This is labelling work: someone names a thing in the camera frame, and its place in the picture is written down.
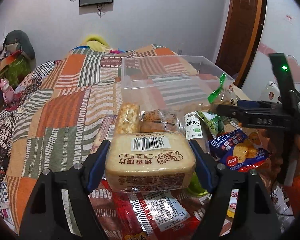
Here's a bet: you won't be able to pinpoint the clear green-edged cat-ear snack bag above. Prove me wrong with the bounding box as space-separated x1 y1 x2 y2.
208 74 237 106

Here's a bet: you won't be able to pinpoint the clear rice cracker pack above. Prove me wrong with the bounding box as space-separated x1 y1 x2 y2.
115 102 140 134

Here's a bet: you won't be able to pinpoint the brown wooden door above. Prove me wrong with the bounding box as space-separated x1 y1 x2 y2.
216 0 267 88

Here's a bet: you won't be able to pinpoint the pink plush toy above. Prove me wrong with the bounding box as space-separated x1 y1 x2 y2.
0 79 14 105

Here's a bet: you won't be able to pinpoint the clear brown pastry pack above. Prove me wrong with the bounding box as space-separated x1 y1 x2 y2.
140 109 185 133

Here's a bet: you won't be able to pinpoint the blue cracker snack bag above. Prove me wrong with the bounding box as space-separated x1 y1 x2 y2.
209 128 270 172

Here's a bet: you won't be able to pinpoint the white suitcase with stickers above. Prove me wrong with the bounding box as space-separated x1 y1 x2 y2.
259 81 281 103

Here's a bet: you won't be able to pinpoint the beige toasted bun slices pack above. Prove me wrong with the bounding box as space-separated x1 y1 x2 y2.
105 132 196 193

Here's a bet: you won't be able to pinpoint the right hand holding gripper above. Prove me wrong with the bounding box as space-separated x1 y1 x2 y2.
258 129 300 181

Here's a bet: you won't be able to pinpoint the long brown-printed biscuit pack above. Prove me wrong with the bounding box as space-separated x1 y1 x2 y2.
90 115 117 154

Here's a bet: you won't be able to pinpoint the grey-green clothes pile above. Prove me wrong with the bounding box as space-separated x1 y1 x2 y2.
0 30 35 88

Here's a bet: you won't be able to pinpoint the white green-text snack packet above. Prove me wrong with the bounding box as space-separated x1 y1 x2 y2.
184 112 203 140

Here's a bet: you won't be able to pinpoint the orange striped patchwork bedspread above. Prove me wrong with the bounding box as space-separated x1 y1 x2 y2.
0 44 208 235

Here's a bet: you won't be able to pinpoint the red snack bag white label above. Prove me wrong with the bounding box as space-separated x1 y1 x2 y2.
88 180 210 239

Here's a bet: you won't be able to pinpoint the green pea snack bag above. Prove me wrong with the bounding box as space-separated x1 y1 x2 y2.
196 111 224 138

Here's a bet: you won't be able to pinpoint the yellow curved headboard cushion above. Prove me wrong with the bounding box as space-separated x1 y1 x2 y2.
81 34 111 53

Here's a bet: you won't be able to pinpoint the pink heart wall decals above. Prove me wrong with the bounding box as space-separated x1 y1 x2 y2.
258 43 300 85

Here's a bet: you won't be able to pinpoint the clear plastic storage bin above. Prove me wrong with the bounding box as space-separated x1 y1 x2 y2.
121 55 234 112

